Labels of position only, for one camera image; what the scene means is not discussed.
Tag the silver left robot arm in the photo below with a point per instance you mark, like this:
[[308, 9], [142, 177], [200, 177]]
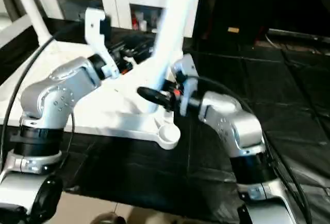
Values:
[[51, 95]]

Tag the tan label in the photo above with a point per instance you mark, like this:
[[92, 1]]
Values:
[[233, 29]]

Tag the black work mat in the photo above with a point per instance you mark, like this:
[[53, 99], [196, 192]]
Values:
[[247, 69]]

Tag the red bottle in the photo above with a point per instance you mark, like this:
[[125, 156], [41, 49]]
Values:
[[134, 23]]

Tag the white side table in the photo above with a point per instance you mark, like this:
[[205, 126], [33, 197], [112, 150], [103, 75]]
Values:
[[14, 31]]

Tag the white plastic table top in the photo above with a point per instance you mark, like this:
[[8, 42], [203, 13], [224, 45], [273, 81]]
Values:
[[118, 116]]

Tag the white bottle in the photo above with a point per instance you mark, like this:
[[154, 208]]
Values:
[[144, 25]]

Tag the white plastic table leg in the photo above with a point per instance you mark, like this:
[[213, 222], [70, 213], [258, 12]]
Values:
[[175, 23], [28, 7]]

